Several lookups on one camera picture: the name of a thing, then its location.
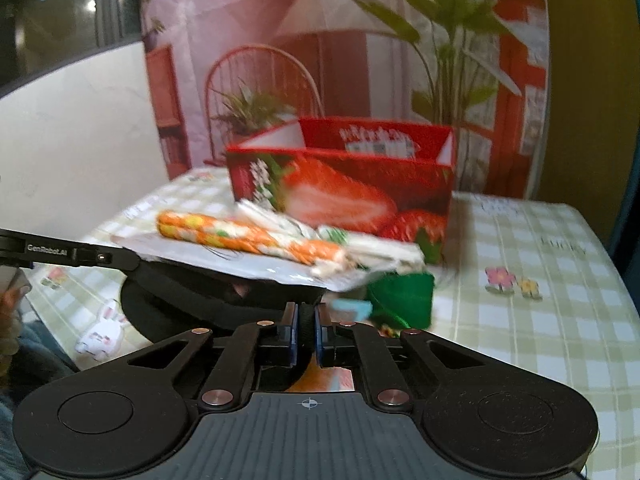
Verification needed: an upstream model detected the grey-blue fluffy clothing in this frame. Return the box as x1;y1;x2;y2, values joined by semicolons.
0;310;78;480

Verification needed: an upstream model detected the printed room scene wall poster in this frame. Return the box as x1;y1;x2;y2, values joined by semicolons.
139;0;551;200

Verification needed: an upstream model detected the dark window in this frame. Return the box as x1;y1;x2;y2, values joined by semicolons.
0;0;144;97

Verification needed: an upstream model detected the person's left hand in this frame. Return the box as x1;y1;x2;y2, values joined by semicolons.
0;269;32;377

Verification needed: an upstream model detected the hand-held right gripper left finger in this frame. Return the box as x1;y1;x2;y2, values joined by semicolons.
116;302;301;413

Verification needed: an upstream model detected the white tissue pack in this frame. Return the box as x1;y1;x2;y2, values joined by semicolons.
317;225;427;272
236;199;323;243

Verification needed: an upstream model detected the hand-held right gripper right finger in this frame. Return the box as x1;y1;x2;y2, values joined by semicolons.
314;304;502;413

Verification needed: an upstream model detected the red strawberry print box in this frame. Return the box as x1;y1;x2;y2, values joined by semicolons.
226;116;457;265

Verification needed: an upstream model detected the green knitted pouch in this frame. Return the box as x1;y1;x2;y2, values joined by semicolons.
366;269;435;330

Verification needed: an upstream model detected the large white plastic-wrapped pack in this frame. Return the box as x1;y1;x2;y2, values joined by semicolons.
110;232;383;292

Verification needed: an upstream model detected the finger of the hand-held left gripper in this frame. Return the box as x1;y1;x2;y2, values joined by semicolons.
0;228;142;274

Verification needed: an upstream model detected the light blue tag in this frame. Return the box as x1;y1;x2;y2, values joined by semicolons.
331;299;374;322

